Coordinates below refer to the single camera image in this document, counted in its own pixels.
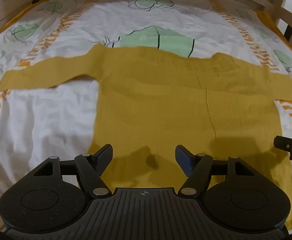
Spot mustard yellow knit sweater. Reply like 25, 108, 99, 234
0, 44, 292, 229

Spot yellow fitted bed sheet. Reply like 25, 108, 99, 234
254, 10, 292, 51

